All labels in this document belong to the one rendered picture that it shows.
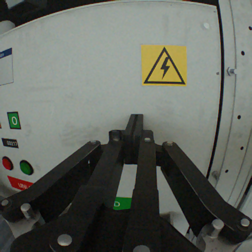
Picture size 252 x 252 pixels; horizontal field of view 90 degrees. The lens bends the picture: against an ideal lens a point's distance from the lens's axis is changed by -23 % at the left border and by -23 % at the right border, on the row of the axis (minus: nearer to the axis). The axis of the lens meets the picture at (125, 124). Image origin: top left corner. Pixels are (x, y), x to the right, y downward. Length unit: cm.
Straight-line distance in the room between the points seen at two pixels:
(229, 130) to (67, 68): 28
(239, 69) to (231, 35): 6
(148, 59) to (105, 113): 9
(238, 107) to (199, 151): 11
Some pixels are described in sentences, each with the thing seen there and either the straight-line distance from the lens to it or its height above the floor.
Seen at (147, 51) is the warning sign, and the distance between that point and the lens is 20.
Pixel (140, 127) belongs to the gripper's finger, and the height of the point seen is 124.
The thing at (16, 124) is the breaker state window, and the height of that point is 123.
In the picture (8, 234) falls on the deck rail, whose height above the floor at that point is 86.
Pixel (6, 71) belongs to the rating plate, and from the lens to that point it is 30.
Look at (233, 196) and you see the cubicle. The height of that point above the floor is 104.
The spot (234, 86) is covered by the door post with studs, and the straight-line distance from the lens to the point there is 29.
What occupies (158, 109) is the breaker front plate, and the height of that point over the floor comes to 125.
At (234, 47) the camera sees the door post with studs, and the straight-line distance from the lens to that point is 29.
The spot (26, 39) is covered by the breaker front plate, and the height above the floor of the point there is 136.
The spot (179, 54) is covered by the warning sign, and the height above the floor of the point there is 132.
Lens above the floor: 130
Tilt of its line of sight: 19 degrees down
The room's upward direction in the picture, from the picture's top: 2 degrees counter-clockwise
